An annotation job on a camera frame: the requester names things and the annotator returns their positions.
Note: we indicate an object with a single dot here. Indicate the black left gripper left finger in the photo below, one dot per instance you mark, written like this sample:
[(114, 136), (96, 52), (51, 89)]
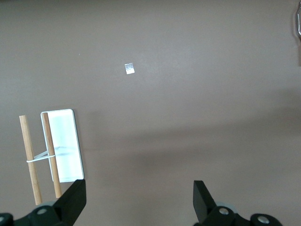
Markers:
[(70, 202)]

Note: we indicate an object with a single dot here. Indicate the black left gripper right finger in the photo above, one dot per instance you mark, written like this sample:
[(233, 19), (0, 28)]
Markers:
[(204, 202)]

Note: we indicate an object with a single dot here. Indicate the wooden chopsticks pair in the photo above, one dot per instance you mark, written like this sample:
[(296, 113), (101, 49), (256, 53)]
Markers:
[(50, 146), (27, 141)]

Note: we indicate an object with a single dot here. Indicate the white rack base tray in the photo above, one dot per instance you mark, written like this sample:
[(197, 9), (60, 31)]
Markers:
[(65, 141)]

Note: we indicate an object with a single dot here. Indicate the small tape mark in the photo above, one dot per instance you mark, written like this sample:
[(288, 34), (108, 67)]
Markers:
[(129, 69)]

